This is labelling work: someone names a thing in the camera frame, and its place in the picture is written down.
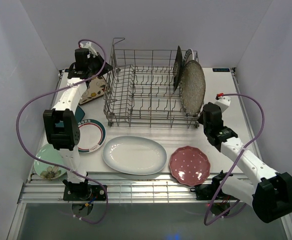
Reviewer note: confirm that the pink polka dot plate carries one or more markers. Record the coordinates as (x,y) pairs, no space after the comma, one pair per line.
(189,166)

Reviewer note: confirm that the black square floral plate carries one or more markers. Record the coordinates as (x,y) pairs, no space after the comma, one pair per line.
(177,67)

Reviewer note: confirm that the white oval plate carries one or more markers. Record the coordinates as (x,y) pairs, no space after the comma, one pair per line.
(134,155)

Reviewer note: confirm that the teal square plate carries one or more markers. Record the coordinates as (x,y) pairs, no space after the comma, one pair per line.
(79,114)

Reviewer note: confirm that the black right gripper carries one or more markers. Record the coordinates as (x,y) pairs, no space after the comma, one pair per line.
(200,119)

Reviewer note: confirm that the aluminium table frame rail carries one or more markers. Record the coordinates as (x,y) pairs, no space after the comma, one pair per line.
(161,187)

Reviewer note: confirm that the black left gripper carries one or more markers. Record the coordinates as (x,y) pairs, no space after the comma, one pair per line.
(105,68)

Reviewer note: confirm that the grey wire dish rack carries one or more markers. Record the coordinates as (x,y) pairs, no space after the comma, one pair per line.
(140,91)

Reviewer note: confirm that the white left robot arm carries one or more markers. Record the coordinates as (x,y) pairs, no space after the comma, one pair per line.
(61,127)

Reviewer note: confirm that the beige square flower plate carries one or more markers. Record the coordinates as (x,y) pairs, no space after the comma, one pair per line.
(95,90)

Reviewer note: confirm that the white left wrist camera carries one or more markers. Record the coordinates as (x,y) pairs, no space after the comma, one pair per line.
(88,45)

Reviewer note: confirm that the white plate teal red rim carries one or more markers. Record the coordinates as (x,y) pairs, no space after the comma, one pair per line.
(92,135)
(190,55)

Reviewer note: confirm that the right blue label sticker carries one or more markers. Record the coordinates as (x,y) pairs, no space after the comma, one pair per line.
(221,70)

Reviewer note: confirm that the light green round plate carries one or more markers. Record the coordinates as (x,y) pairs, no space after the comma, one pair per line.
(48,171)

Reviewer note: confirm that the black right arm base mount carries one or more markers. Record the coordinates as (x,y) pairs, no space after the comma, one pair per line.
(203,191)

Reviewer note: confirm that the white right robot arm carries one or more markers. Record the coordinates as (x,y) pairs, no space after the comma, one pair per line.
(269,192)

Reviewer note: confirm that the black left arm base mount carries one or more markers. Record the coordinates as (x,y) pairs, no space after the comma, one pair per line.
(95,192)

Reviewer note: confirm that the speckled beige blue round plate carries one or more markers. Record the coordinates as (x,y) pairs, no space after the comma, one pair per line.
(192,88)

